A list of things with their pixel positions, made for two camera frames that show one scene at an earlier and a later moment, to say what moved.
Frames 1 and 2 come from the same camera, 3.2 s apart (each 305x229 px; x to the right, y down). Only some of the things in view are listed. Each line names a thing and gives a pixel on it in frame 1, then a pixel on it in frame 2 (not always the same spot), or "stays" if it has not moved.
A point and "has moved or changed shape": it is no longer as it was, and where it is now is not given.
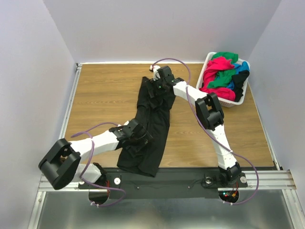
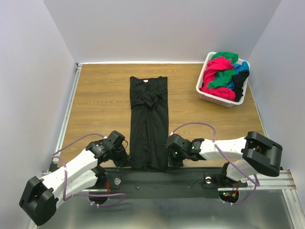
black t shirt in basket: [238, 81] stays
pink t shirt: [211, 66] stays
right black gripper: [150, 88] to [172, 159]
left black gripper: [145, 139] to [125, 158]
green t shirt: [224, 77] stays
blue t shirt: [243, 66] stays
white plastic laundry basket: [224, 102] stays
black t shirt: [154, 106] has moved or changed shape
